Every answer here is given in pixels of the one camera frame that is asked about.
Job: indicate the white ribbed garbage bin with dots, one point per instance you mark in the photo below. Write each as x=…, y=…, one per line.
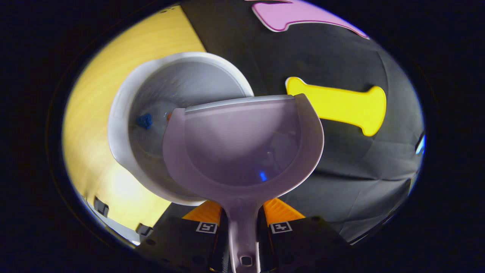
x=174, y=83

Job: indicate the wooden desktop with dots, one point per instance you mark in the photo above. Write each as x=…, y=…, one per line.
x=113, y=60

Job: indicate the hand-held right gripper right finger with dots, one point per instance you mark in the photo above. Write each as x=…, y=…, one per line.
x=299, y=246

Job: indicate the blue paper trash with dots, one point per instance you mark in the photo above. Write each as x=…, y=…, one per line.
x=144, y=121

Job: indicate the pink dustpan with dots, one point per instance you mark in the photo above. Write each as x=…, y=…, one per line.
x=242, y=151

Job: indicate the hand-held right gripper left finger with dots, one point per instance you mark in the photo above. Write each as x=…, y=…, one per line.
x=182, y=242

